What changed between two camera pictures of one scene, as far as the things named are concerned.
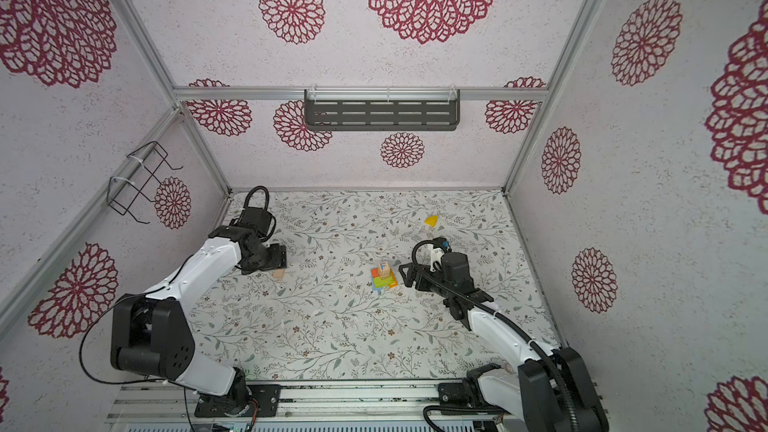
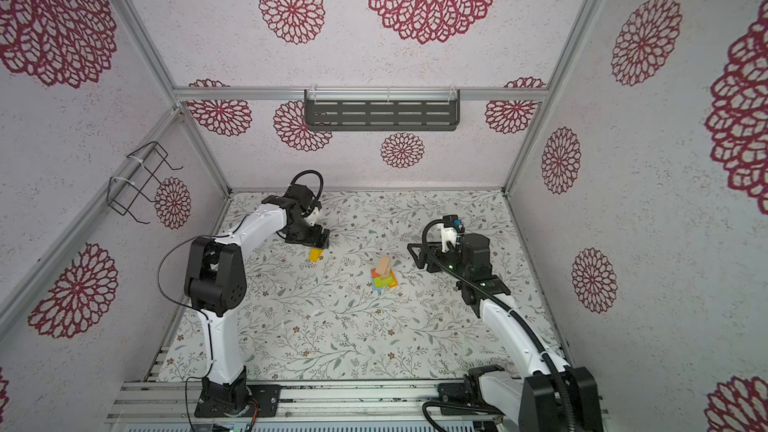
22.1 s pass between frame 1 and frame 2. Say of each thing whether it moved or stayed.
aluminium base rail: stayed
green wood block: stayed
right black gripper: moved
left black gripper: moved
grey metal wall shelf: stayed
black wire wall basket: stayed
